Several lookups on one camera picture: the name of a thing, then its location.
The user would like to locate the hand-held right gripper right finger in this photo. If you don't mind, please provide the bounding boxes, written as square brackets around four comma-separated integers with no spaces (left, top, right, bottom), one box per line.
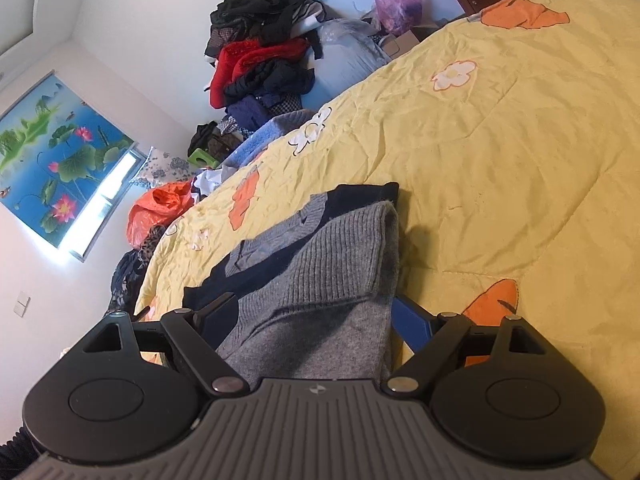
[384,294,544,402]

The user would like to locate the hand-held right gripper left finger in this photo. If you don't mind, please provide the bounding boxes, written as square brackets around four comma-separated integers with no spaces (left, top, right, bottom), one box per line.
[81,292,250,401]

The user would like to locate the grey sweater with navy sleeves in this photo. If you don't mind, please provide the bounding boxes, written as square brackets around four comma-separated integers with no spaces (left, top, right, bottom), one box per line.
[182,183,402,382]

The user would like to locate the black clothes heap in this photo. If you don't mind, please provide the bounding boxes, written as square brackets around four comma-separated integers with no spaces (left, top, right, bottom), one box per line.
[209,0,328,47]

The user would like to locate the dark floral cloth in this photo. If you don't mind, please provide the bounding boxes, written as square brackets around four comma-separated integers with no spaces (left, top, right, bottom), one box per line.
[106,247,152,315]

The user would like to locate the leopard print cloth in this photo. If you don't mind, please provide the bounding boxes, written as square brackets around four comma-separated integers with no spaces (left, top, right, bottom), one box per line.
[136,225,169,262]

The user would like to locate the orange plastic bag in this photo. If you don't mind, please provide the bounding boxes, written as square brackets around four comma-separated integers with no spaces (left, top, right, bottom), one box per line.
[126,181,197,249]

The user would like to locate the white and black printed cloth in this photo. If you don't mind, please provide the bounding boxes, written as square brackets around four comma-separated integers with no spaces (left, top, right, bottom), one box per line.
[192,165,237,197]

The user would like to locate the green stool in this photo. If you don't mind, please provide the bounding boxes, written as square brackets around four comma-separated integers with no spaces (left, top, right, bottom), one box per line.
[187,147,222,169]

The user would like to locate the floral pillow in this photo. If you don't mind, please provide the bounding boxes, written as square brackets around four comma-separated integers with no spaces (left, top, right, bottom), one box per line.
[131,146,194,187]

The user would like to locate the window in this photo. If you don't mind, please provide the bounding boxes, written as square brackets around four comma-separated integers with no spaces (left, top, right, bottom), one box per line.
[59,147,149,262]

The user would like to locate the yellow printed bedspread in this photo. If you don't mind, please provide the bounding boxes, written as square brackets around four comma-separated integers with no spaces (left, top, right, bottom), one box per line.
[134,0,640,480]

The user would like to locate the dark cloth bundle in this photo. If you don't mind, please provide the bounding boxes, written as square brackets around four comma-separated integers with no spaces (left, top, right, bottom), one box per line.
[188,121,222,157]

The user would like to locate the light blue fleece blanket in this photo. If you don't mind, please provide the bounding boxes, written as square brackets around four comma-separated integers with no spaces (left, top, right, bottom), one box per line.
[220,109,322,168]

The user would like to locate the dark purple garment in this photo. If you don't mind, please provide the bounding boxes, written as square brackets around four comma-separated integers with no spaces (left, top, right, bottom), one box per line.
[227,95,273,132]

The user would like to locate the lotus picture roller blind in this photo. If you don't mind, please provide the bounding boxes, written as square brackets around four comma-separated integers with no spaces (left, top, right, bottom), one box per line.
[0,72,137,252]

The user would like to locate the black padded jacket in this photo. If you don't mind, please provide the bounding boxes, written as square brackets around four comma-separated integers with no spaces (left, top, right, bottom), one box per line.
[222,59,315,107]

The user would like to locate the red knit garment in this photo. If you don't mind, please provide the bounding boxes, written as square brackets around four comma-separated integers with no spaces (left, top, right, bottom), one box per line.
[209,37,312,109]

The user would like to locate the clear plastic bag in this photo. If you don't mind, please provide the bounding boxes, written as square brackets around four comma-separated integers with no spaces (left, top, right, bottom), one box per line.
[316,17,394,111]

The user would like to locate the cardboard box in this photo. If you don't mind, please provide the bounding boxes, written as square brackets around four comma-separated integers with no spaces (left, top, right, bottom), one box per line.
[381,27,427,59]

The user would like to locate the pink plastic bag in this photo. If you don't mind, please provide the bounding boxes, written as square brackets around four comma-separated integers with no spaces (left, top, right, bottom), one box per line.
[373,0,422,37]

